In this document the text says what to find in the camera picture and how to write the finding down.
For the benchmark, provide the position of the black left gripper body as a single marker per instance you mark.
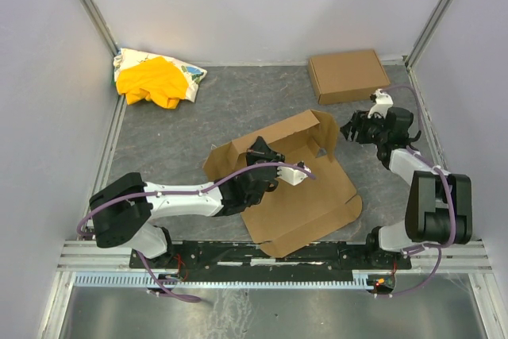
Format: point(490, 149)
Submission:
point(261, 156)

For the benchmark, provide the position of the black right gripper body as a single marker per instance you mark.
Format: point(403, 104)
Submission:
point(360, 129)

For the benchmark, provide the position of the cardboard box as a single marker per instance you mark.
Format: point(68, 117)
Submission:
point(291, 217)
point(346, 76)

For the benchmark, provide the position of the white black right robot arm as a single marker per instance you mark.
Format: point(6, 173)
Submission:
point(439, 206)

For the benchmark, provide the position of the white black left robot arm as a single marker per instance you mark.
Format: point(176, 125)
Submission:
point(129, 206)

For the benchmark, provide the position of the folded closed cardboard box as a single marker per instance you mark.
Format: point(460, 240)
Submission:
point(346, 76)

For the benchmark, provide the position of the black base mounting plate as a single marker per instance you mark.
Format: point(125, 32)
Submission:
point(194, 255)

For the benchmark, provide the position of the yellow cloth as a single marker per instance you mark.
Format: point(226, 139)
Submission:
point(155, 80)

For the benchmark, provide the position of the floral patterned cloth bag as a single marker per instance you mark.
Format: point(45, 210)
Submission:
point(128, 57)

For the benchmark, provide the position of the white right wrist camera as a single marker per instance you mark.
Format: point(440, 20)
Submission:
point(382, 102)

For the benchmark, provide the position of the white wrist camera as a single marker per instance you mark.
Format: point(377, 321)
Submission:
point(382, 102)
point(294, 174)

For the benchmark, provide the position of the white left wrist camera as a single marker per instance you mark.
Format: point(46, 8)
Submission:
point(294, 174)

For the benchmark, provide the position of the right aluminium corner post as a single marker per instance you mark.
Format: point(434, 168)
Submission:
point(425, 35)

